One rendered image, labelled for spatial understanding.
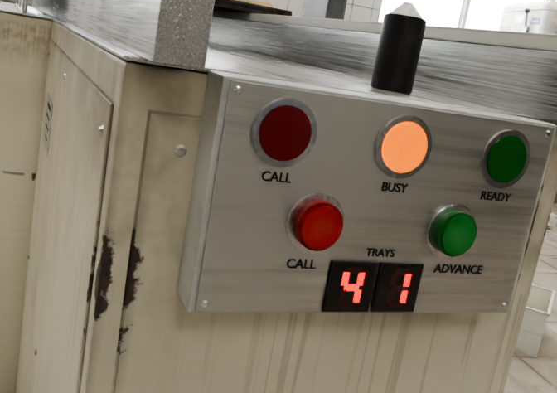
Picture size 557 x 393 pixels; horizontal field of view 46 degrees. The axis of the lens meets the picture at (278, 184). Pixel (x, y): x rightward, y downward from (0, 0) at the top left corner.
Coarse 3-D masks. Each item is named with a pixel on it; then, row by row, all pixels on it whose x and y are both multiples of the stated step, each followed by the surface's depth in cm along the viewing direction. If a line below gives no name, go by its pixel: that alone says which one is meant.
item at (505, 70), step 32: (224, 32) 120; (256, 32) 104; (288, 32) 92; (320, 32) 83; (352, 32) 75; (448, 32) 59; (480, 32) 55; (512, 32) 51; (320, 64) 82; (352, 64) 75; (448, 64) 58; (480, 64) 55; (512, 64) 51; (544, 64) 48; (448, 96) 58; (480, 96) 54; (512, 96) 51; (544, 96) 48
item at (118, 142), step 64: (64, 64) 70; (128, 64) 37; (256, 64) 56; (384, 64) 49; (64, 128) 64; (128, 128) 38; (192, 128) 39; (64, 192) 60; (128, 192) 38; (64, 256) 55; (128, 256) 39; (64, 320) 52; (128, 320) 40; (192, 320) 42; (256, 320) 44; (320, 320) 45; (384, 320) 47; (448, 320) 50; (512, 320) 52; (64, 384) 49; (128, 384) 41; (192, 384) 43; (256, 384) 45; (320, 384) 47; (384, 384) 49; (448, 384) 51
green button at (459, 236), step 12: (444, 216) 43; (456, 216) 43; (468, 216) 43; (444, 228) 42; (456, 228) 43; (468, 228) 43; (444, 240) 42; (456, 240) 43; (468, 240) 43; (444, 252) 43; (456, 252) 43
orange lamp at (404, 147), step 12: (396, 132) 40; (408, 132) 40; (420, 132) 41; (384, 144) 40; (396, 144) 40; (408, 144) 40; (420, 144) 41; (384, 156) 40; (396, 156) 40; (408, 156) 41; (420, 156) 41; (396, 168) 41; (408, 168) 41
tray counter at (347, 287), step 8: (344, 272) 41; (352, 272) 41; (360, 272) 42; (344, 280) 41; (360, 280) 42; (344, 288) 41; (352, 288) 42; (344, 296) 42; (360, 296) 42; (344, 304) 42; (352, 304) 42
